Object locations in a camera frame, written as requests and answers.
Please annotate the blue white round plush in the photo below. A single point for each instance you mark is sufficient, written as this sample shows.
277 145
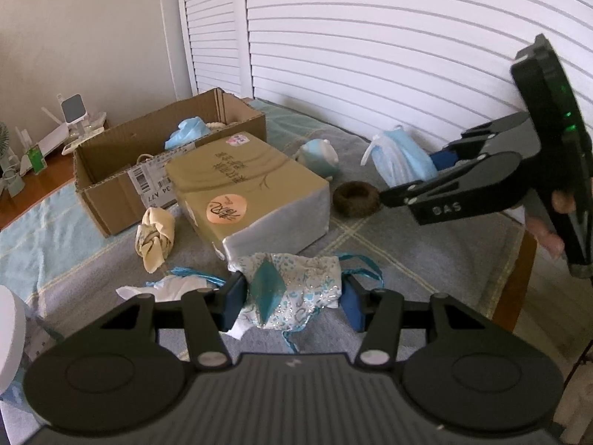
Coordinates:
317 157

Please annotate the blue face mask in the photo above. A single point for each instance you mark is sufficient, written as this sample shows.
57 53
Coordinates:
407 157
187 132

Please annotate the small green desk fan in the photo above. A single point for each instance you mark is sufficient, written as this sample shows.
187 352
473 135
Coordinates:
3 143

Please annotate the white router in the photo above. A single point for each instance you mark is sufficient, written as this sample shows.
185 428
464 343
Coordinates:
51 136

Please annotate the narrow white louvered door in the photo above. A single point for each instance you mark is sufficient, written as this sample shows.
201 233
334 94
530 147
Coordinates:
217 23

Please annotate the white stand with screen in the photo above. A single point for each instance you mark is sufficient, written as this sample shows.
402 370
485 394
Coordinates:
72 109

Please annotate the closed tan gift box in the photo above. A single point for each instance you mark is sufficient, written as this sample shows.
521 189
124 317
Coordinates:
245 181

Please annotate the blue white patterned pouch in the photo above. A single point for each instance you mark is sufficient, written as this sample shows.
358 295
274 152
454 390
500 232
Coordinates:
296 287

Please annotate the beige knotted cloth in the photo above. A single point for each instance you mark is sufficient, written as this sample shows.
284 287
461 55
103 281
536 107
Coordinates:
155 241

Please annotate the person's right hand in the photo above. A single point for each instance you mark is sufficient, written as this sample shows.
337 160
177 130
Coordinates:
546 234

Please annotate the wide white louvered door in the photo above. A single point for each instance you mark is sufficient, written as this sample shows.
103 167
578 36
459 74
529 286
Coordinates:
394 46

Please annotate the small green box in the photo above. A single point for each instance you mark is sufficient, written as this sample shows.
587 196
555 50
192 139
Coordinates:
36 158

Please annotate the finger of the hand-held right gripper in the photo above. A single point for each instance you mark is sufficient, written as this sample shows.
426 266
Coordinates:
463 194
491 136

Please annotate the wooden bed frame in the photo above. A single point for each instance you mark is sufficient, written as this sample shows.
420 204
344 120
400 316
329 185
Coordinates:
514 278

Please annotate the wooden nightstand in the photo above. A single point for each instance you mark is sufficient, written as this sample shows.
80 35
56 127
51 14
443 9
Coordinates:
46 176

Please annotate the cardboard box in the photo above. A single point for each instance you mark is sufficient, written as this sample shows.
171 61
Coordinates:
116 194

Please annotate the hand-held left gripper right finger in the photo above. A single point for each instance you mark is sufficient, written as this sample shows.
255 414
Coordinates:
354 306

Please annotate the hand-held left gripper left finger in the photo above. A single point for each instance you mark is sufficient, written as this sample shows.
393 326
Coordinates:
233 303

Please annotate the pale green holder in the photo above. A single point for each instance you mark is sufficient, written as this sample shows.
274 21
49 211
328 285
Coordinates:
13 181

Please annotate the clear jar with white lid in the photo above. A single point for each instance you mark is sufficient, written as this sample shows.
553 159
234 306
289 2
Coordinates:
11 333

